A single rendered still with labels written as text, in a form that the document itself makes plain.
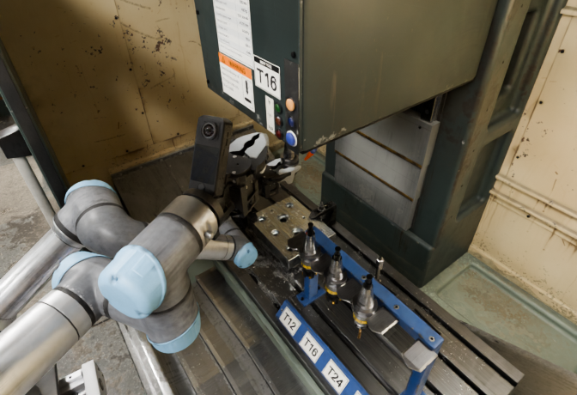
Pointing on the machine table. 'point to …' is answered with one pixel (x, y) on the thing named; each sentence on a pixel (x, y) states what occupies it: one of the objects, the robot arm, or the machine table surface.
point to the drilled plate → (286, 228)
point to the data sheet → (232, 10)
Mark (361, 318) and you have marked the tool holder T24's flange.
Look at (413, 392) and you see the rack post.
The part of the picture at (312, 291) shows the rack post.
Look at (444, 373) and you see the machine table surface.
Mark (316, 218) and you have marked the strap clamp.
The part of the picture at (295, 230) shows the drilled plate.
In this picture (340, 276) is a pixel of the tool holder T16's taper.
